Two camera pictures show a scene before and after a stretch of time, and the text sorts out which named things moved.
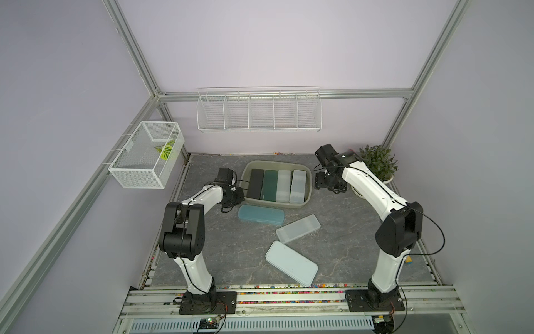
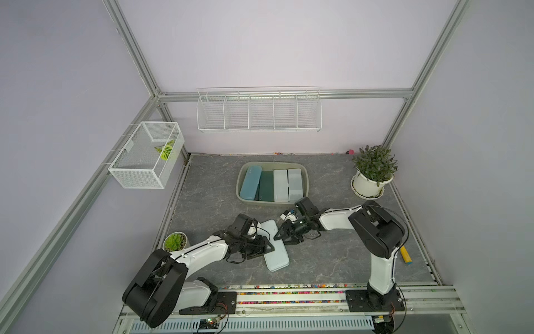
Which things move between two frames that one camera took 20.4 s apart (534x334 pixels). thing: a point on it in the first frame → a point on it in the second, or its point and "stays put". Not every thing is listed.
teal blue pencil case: x=263 y=214 → x=251 y=181
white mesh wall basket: x=149 y=159 stays put
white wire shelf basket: x=293 y=109 stays put
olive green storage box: x=277 y=184 stays put
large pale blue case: x=292 y=263 → x=279 y=258
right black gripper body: x=325 y=179 → x=294 y=229
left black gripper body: x=236 y=197 → x=252 y=247
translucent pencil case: x=283 y=188 stays put
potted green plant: x=380 y=161 stays put
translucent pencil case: x=297 y=186 stays put
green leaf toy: x=165 y=149 stays put
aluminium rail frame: x=289 y=312 stays put
